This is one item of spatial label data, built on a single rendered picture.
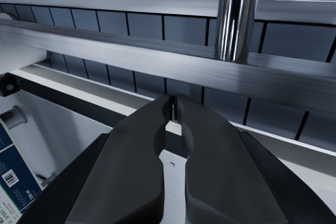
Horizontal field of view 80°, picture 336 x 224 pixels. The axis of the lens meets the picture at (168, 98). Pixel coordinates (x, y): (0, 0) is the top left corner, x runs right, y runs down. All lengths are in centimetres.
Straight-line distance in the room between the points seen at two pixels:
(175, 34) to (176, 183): 19
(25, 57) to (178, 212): 29
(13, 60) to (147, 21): 18
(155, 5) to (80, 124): 24
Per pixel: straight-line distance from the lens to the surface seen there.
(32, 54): 31
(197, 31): 16
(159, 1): 18
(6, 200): 61
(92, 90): 23
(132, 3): 19
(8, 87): 43
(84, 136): 37
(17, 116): 54
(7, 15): 37
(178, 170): 26
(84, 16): 24
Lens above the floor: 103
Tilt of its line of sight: 47 degrees down
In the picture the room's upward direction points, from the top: 132 degrees counter-clockwise
